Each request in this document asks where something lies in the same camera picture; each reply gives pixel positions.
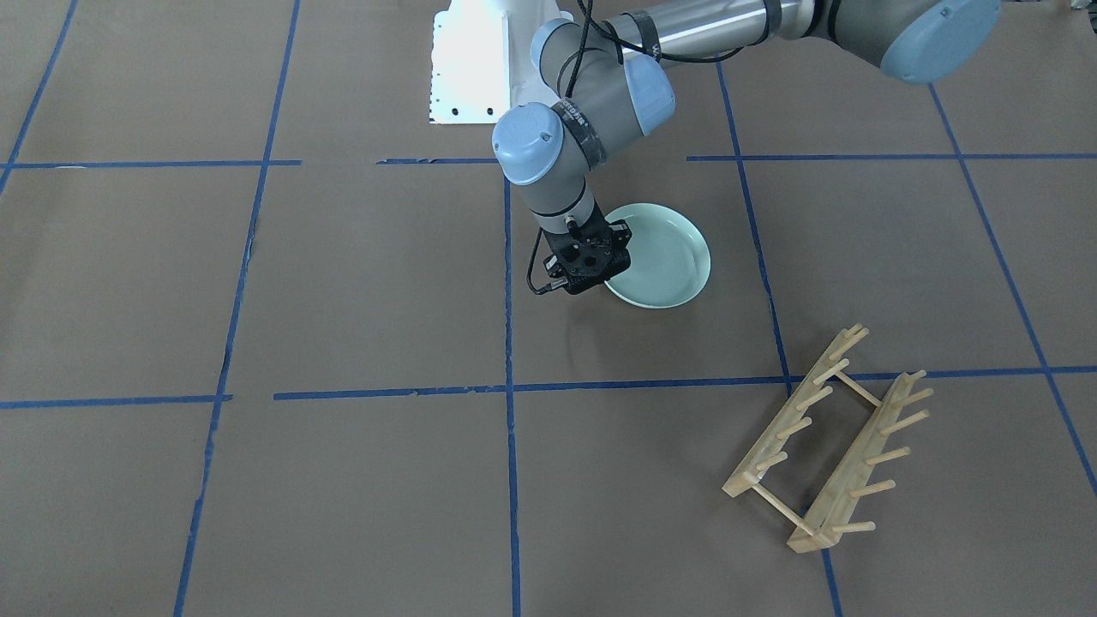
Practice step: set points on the pale green plate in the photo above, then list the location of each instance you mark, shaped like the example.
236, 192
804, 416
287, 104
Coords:
670, 259

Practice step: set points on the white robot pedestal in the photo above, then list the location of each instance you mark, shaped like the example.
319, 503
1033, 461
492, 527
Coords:
481, 62

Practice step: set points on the wooden dish rack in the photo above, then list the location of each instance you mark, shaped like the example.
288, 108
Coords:
814, 461

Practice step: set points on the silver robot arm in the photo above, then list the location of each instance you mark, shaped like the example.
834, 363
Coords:
611, 84

